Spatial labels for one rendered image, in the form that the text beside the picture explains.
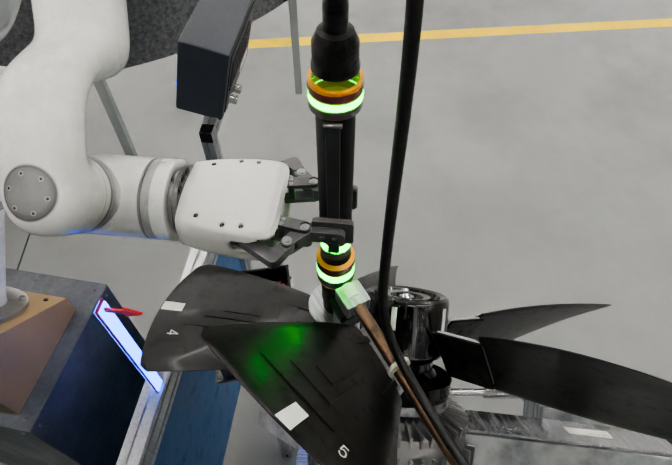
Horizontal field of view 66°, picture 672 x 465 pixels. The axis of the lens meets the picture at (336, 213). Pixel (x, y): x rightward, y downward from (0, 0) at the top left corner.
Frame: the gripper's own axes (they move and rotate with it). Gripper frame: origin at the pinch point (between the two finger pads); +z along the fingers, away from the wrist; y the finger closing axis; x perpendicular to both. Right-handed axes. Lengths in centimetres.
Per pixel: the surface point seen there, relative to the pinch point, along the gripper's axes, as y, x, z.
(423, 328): 0.8, -21.7, 11.3
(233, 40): -63, -23, -29
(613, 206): -134, -147, 113
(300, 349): 11.4, -7.6, -2.3
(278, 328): 9.5, -7.4, -4.8
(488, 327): -7.0, -34.7, 23.0
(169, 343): 4.8, -25.4, -22.5
